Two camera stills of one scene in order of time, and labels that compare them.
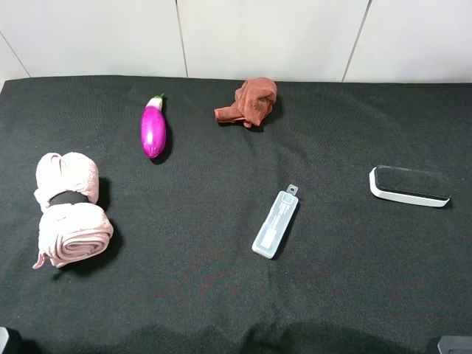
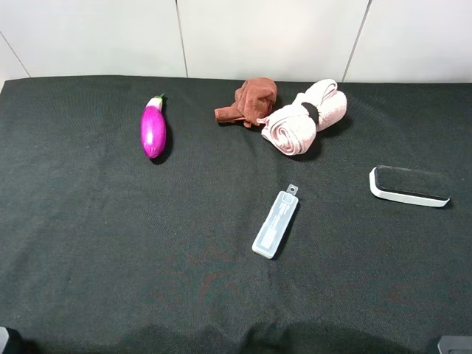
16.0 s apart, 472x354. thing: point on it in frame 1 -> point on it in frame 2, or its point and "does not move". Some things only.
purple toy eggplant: [153, 127] does not move
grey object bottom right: [455, 344] does not move
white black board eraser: [411, 186] does not move
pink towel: [70, 233] -> [292, 130]
